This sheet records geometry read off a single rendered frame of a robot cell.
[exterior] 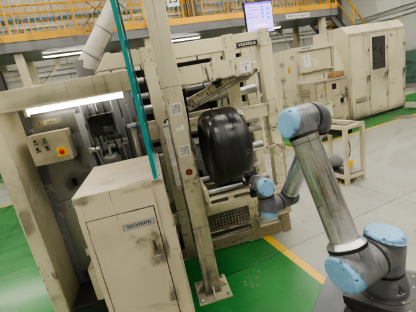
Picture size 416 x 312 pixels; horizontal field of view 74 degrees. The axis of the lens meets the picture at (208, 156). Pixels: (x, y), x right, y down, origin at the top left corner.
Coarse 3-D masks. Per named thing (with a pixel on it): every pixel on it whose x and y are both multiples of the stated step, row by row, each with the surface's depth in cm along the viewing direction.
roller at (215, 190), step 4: (228, 184) 197; (232, 184) 197; (236, 184) 197; (240, 184) 198; (244, 184) 198; (212, 188) 196; (216, 188) 196; (220, 188) 196; (224, 188) 196; (228, 188) 196; (232, 188) 197; (208, 192) 195; (212, 192) 195; (216, 192) 195; (220, 192) 197
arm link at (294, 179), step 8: (320, 104) 112; (328, 112) 113; (328, 120) 113; (320, 128) 115; (328, 128) 117; (320, 136) 121; (296, 160) 134; (296, 168) 136; (288, 176) 143; (296, 176) 139; (288, 184) 145; (296, 184) 142; (280, 192) 154; (288, 192) 147; (296, 192) 146; (288, 200) 150; (296, 200) 153
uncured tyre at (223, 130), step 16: (208, 112) 193; (224, 112) 189; (208, 128) 182; (224, 128) 180; (240, 128) 181; (208, 144) 184; (224, 144) 177; (240, 144) 179; (208, 160) 227; (224, 160) 179; (240, 160) 182; (224, 176) 186
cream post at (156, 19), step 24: (144, 0) 166; (168, 24) 173; (168, 48) 175; (168, 72) 178; (168, 96) 182; (168, 120) 186; (192, 144) 192; (192, 168) 196; (192, 192) 200; (192, 216) 204; (216, 264) 218; (216, 288) 222
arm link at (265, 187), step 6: (252, 180) 155; (258, 180) 148; (264, 180) 144; (270, 180) 145; (252, 186) 154; (258, 186) 144; (264, 186) 144; (270, 186) 144; (258, 192) 147; (264, 192) 144; (270, 192) 144
